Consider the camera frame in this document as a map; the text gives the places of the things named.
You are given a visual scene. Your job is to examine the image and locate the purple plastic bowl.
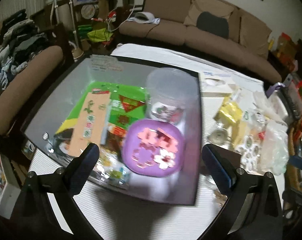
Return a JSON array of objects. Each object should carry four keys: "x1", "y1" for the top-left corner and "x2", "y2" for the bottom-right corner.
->
[{"x1": 121, "y1": 119, "x2": 186, "y2": 178}]

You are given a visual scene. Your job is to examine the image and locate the pink flower cookie cutter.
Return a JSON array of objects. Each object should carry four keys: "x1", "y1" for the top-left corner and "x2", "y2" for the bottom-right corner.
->
[{"x1": 137, "y1": 127, "x2": 179, "y2": 153}]

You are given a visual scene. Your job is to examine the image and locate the clear plastic tub container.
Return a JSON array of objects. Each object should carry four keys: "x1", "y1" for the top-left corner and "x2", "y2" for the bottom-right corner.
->
[{"x1": 146, "y1": 68, "x2": 198, "y2": 125}]

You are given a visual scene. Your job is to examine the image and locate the crumpled clear plastic bag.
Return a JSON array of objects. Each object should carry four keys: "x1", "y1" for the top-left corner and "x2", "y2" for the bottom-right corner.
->
[{"x1": 259, "y1": 119, "x2": 289, "y2": 176}]

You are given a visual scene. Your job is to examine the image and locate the yellow tea box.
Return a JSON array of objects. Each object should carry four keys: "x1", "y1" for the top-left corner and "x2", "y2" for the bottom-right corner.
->
[{"x1": 214, "y1": 96, "x2": 242, "y2": 127}]

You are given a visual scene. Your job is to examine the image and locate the clear lidded food container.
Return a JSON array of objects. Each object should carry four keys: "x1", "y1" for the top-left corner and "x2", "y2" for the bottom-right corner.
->
[{"x1": 265, "y1": 82, "x2": 302, "y2": 126}]

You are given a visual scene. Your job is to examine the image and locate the brown armchair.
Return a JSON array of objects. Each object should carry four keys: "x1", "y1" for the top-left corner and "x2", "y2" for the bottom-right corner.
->
[{"x1": 0, "y1": 46, "x2": 63, "y2": 135}]

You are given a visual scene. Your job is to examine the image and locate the green sushi seaweed package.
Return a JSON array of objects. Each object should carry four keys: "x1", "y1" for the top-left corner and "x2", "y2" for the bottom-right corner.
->
[{"x1": 47, "y1": 81, "x2": 146, "y2": 189}]

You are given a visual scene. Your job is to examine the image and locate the white tissue box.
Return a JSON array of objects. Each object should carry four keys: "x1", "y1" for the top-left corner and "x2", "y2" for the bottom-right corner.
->
[{"x1": 199, "y1": 71, "x2": 263, "y2": 97}]

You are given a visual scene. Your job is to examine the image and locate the large black storage box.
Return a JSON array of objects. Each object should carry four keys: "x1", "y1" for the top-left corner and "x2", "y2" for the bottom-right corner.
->
[{"x1": 24, "y1": 55, "x2": 202, "y2": 205}]

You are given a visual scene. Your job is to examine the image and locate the white sticker label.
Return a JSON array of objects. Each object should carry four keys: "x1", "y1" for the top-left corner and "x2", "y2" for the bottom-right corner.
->
[{"x1": 90, "y1": 55, "x2": 123, "y2": 72}]

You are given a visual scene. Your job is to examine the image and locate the black cushion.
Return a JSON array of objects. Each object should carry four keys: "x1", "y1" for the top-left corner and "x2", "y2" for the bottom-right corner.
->
[{"x1": 196, "y1": 11, "x2": 229, "y2": 39}]

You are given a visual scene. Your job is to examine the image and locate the brown sofa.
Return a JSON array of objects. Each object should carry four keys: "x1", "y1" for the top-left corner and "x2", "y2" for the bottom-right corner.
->
[{"x1": 120, "y1": 0, "x2": 282, "y2": 83}]

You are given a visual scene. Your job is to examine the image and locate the white device on sofa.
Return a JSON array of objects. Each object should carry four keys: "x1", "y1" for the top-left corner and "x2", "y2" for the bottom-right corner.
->
[{"x1": 128, "y1": 11, "x2": 161, "y2": 24}]

